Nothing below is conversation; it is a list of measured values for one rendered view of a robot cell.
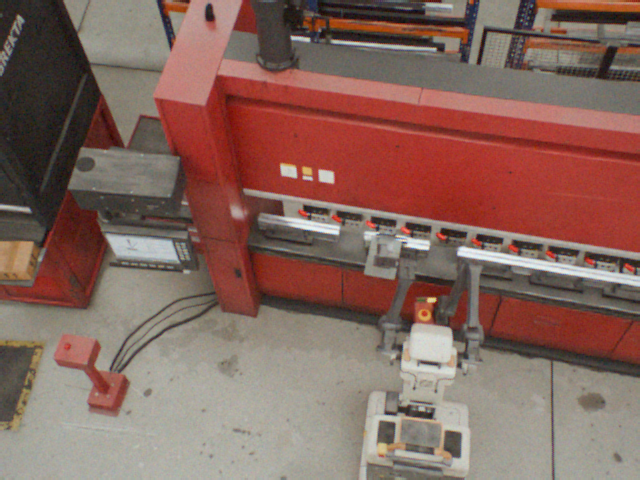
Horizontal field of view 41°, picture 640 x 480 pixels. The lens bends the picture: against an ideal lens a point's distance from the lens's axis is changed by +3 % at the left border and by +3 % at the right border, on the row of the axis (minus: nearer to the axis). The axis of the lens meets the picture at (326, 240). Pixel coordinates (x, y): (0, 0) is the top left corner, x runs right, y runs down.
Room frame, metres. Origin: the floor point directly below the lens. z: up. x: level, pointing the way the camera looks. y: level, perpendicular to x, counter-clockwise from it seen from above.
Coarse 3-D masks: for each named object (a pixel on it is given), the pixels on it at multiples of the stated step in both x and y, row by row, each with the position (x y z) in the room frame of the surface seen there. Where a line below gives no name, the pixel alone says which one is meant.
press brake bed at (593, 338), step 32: (256, 256) 2.57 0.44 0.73; (288, 256) 2.51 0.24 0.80; (288, 288) 2.52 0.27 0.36; (320, 288) 2.46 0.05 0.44; (352, 288) 2.41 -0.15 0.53; (384, 288) 2.36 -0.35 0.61; (416, 288) 2.30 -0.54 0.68; (448, 288) 2.26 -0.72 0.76; (352, 320) 2.42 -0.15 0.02; (480, 320) 2.19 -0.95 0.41; (512, 320) 2.15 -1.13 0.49; (576, 320) 2.06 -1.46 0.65; (608, 320) 2.02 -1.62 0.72; (544, 352) 2.11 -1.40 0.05; (576, 352) 2.09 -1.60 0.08; (608, 352) 2.00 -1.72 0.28
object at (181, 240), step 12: (108, 228) 2.29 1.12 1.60; (120, 228) 2.28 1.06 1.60; (132, 228) 2.28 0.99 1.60; (144, 228) 2.28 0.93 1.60; (156, 228) 2.27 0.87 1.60; (168, 228) 2.28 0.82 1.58; (180, 228) 2.28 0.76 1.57; (180, 240) 2.21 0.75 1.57; (180, 252) 2.21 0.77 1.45; (192, 252) 2.21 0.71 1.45; (132, 264) 2.26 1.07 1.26; (144, 264) 2.25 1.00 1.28; (156, 264) 2.24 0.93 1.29; (168, 264) 2.22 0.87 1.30; (180, 264) 2.21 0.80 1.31; (192, 264) 2.20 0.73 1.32
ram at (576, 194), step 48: (240, 96) 2.73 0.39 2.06; (240, 144) 2.67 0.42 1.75; (288, 144) 2.61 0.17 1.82; (336, 144) 2.54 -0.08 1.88; (384, 144) 2.48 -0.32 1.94; (432, 144) 2.42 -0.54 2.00; (480, 144) 2.36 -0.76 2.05; (528, 144) 2.34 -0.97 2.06; (288, 192) 2.61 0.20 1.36; (336, 192) 2.54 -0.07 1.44; (384, 192) 2.47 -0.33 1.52; (432, 192) 2.41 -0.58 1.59; (480, 192) 2.35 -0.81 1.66; (528, 192) 2.29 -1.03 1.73; (576, 192) 2.23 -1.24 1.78; (624, 192) 2.18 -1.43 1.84; (528, 240) 2.27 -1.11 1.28; (576, 240) 2.21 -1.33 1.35; (624, 240) 2.15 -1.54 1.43
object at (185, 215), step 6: (180, 210) 2.63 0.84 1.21; (186, 210) 2.63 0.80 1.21; (126, 216) 2.61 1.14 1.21; (132, 216) 2.61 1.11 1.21; (138, 216) 2.60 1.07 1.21; (144, 216) 2.64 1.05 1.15; (150, 216) 2.64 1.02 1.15; (156, 216) 2.64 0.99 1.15; (162, 216) 2.63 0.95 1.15; (180, 216) 2.59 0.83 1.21; (186, 216) 2.59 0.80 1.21; (186, 222) 2.58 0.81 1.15; (192, 222) 2.58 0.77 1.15
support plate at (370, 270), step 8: (376, 240) 2.48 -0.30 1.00; (376, 248) 2.42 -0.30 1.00; (392, 248) 2.42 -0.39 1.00; (400, 248) 2.42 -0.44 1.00; (368, 256) 2.37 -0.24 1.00; (392, 256) 2.36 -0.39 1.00; (368, 264) 2.32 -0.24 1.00; (368, 272) 2.27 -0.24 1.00; (376, 272) 2.26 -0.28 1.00; (384, 272) 2.26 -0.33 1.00; (392, 272) 2.26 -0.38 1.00
